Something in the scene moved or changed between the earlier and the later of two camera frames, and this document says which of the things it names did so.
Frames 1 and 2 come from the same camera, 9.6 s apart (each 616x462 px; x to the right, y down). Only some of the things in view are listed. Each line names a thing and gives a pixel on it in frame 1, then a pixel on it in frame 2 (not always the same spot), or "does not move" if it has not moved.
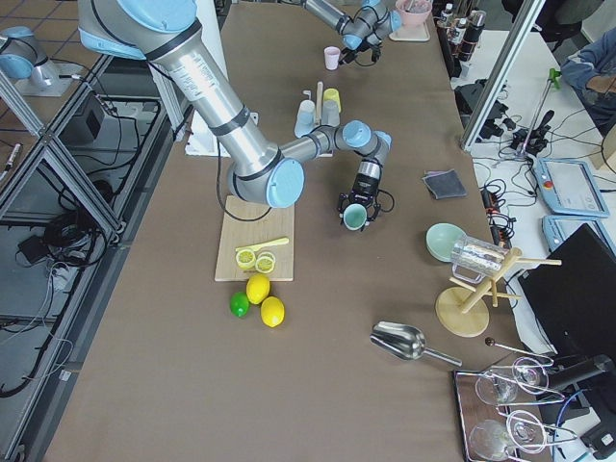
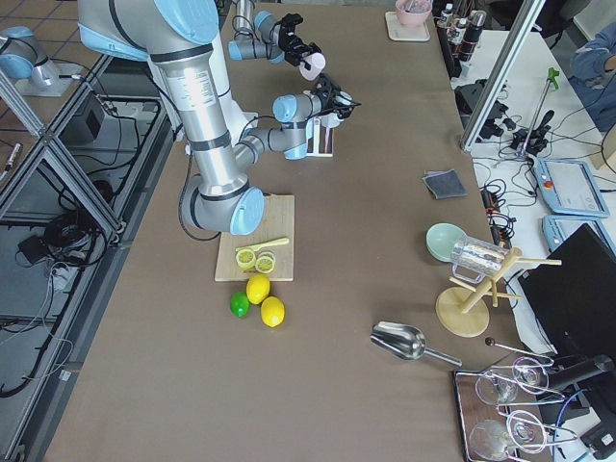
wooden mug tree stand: x=462 y=311 does not move
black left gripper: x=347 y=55 -> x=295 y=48
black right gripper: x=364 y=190 -> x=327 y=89
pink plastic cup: x=332 y=56 -> x=317 y=63
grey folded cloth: x=445 y=184 does not move
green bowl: x=441 y=239 does not move
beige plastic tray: x=420 y=34 does not move
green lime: x=240 y=304 does not move
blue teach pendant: x=569 y=187 does not move
